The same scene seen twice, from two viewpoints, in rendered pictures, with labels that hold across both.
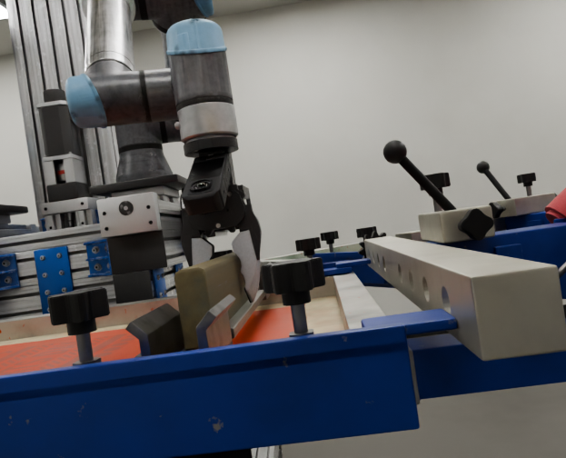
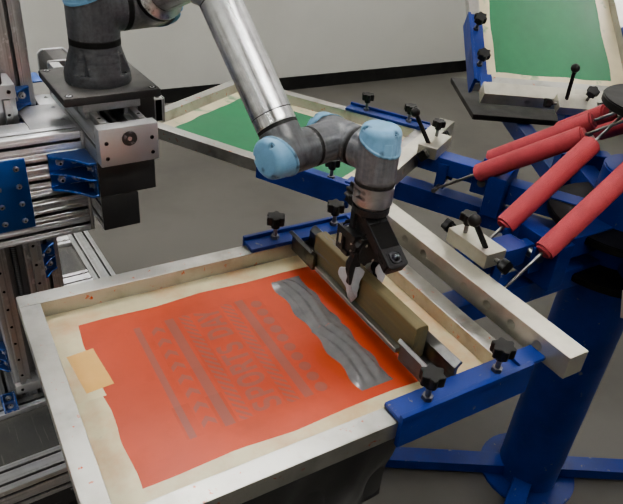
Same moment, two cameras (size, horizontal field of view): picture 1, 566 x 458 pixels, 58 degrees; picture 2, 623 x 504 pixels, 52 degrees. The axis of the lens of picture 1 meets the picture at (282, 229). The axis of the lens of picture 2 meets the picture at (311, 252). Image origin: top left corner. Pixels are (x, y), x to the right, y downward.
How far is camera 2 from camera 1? 1.06 m
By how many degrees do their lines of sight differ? 48
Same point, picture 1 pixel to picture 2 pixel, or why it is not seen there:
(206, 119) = (387, 201)
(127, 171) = (96, 75)
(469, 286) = (567, 360)
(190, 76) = (386, 174)
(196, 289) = (423, 334)
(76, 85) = (286, 158)
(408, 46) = not seen: outside the picture
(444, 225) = (487, 261)
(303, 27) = not seen: outside the picture
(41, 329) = (131, 291)
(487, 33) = not seen: outside the picture
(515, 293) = (577, 360)
